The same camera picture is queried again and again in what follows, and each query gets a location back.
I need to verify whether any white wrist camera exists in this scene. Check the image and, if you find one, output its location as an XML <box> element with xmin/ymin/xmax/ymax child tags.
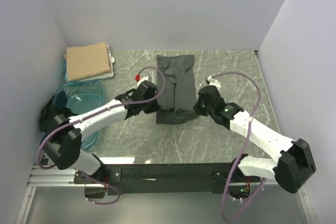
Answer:
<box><xmin>135</xmin><ymin>74</ymin><xmax>149</xmax><ymax>86</ymax></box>
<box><xmin>206</xmin><ymin>76</ymin><xmax>221</xmax><ymax>90</ymax></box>

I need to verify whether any black t-shirt in bin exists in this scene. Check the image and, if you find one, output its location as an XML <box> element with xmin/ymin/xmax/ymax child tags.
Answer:
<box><xmin>39</xmin><ymin>100</ymin><xmax>73</xmax><ymax>132</ymax></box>

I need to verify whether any dark grey t-shirt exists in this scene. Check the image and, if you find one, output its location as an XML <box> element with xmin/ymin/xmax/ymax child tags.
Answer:
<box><xmin>156</xmin><ymin>55</ymin><xmax>198</xmax><ymax>125</ymax></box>

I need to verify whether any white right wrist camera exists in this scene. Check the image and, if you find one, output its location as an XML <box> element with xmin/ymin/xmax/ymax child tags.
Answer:
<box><xmin>206</xmin><ymin>76</ymin><xmax>221</xmax><ymax>90</ymax></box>

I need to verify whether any folded tan t-shirt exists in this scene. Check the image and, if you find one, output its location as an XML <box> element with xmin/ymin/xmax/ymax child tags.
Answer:
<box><xmin>66</xmin><ymin>41</ymin><xmax>111</xmax><ymax>81</ymax></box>

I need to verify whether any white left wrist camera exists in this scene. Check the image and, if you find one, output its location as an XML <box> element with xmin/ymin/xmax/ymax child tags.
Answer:
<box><xmin>135</xmin><ymin>74</ymin><xmax>149</xmax><ymax>86</ymax></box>

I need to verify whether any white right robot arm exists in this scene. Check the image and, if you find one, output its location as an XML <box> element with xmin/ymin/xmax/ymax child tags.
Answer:
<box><xmin>194</xmin><ymin>85</ymin><xmax>316</xmax><ymax>194</ymax></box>

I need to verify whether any clear blue plastic bin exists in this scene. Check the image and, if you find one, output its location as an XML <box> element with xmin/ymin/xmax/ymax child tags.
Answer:
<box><xmin>41</xmin><ymin>81</ymin><xmax>106</xmax><ymax>136</ymax></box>

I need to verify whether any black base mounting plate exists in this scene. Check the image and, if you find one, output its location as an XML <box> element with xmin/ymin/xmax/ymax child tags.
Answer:
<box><xmin>73</xmin><ymin>163</ymin><xmax>263</xmax><ymax>196</ymax></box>

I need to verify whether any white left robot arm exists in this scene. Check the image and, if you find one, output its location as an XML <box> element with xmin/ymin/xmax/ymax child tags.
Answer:
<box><xmin>38</xmin><ymin>80</ymin><xmax>159</xmax><ymax>183</ymax></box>

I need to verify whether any aluminium extrusion rail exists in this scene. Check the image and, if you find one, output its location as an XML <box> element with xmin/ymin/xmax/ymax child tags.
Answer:
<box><xmin>27</xmin><ymin>163</ymin><xmax>79</xmax><ymax>187</ymax></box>

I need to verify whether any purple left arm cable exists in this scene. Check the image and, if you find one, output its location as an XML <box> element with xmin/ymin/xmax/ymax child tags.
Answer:
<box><xmin>36</xmin><ymin>67</ymin><xmax>166</xmax><ymax>206</ymax></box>

